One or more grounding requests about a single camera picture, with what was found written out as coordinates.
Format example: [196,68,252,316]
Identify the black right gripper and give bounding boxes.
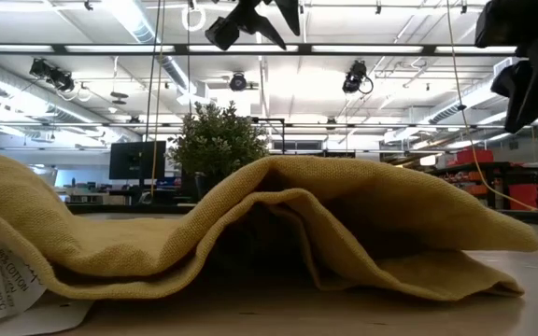
[474,0,538,134]

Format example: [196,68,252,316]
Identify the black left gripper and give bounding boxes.
[235,0,302,51]

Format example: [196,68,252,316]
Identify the clear plastic tupperware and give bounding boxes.
[29,163,59,189]

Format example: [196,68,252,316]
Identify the black shelf rack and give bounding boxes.
[430,161,538,212]

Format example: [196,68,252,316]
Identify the flat red storage bin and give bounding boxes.
[455,148,495,165]

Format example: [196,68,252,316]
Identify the thin black metal stand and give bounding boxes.
[251,117,287,153]

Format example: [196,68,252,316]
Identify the tall red storage bin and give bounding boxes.
[507,183,538,211]

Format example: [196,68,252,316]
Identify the orange storage bins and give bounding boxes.
[463,170,488,195]

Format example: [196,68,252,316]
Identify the green artificial plant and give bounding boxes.
[165,101,271,188]

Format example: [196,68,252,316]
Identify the black plant pot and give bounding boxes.
[193,171,219,200]

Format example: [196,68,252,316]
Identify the yellow cotton cloth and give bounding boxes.
[0,146,538,302]

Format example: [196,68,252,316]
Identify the black ceiling-mounted device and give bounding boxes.
[29,57,76,93]

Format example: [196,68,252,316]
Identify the cluttered background desk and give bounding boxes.
[63,180,133,205]

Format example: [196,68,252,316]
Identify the blank white label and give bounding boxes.
[0,297,95,336]

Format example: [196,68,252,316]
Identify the black overhead frame beam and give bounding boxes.
[0,43,517,57]

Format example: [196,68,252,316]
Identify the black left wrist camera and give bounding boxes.
[205,16,241,51]

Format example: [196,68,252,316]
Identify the long yellow hanging cable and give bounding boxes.
[445,0,538,213]

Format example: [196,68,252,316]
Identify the round black ceiling camera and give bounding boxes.
[229,72,248,92]

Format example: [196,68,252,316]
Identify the white cable loop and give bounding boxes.
[180,3,207,33]

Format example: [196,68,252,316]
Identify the black overhead rig camera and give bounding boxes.
[342,59,375,95]

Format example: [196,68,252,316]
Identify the thin dark hanging cable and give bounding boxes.
[144,0,163,144]

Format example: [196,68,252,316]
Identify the thin yellow hanging cable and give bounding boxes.
[149,0,165,196]

